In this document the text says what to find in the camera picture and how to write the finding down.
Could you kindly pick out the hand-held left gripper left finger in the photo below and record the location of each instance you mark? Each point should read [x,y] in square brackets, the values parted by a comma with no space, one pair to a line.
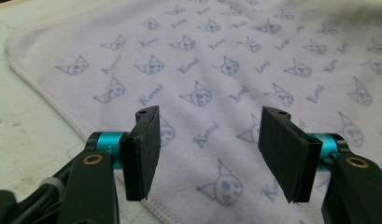
[142,152]

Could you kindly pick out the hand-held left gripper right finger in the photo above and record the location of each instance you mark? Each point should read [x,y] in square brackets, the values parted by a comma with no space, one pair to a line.
[288,158]

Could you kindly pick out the pale purple printed towel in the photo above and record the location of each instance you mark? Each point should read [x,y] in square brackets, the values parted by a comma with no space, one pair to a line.
[210,46]

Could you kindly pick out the white foam mat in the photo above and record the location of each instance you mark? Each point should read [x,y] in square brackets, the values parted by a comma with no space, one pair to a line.
[23,124]

